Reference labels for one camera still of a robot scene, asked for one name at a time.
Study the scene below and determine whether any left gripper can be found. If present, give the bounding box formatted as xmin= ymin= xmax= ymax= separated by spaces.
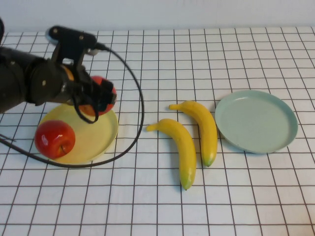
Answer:
xmin=58 ymin=62 xmax=117 ymax=112

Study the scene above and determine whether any red apple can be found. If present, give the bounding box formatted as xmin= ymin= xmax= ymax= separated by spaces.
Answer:
xmin=34 ymin=119 xmax=76 ymax=160
xmin=81 ymin=75 xmax=118 ymax=117

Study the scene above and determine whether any yellow banana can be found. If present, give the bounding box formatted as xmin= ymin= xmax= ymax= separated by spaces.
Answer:
xmin=168 ymin=100 xmax=219 ymax=168
xmin=146 ymin=118 xmax=197 ymax=191

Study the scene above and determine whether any yellow round plate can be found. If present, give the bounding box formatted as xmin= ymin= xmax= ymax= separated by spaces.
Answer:
xmin=39 ymin=103 xmax=119 ymax=165

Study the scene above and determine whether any pale blue-green round plate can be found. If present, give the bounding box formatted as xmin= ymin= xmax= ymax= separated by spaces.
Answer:
xmin=215 ymin=89 xmax=299 ymax=154

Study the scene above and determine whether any white grid-pattern tablecloth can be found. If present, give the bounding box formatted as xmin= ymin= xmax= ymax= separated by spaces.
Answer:
xmin=0 ymin=27 xmax=315 ymax=236

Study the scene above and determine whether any thin black gripper wire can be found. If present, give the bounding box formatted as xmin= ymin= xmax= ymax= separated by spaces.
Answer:
xmin=73 ymin=97 xmax=99 ymax=124

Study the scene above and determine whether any black left camera cable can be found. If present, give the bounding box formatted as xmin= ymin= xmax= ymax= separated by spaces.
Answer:
xmin=0 ymin=44 xmax=145 ymax=168

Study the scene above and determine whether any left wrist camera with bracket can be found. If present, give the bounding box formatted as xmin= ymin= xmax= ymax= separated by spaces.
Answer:
xmin=45 ymin=25 xmax=102 ymax=67

